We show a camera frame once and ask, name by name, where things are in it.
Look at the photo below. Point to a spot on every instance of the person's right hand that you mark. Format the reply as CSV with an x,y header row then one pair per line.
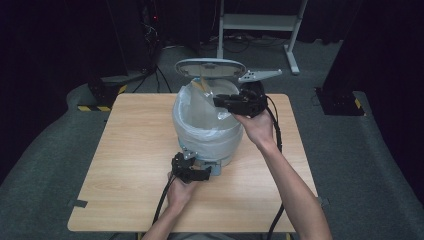
x,y
258,128

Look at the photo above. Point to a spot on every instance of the black base with hazard tape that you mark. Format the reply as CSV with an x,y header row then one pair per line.
x,y
101,96
340,101

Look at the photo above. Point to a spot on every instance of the person's left hand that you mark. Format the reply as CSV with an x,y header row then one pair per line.
x,y
180,195

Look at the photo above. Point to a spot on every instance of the white metal stand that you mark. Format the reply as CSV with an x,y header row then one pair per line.
x,y
258,21

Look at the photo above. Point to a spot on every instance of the white plastic bin liner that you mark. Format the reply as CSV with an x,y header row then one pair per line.
x,y
206,133

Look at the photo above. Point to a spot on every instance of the dark equipment rack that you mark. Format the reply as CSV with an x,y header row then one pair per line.
x,y
150,30

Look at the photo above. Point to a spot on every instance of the white grey pedal trash can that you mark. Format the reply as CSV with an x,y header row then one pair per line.
x,y
210,68

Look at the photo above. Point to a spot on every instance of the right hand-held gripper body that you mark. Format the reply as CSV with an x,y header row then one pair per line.
x,y
251,100

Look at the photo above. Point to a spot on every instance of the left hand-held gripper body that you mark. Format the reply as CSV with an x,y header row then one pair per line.
x,y
182,166

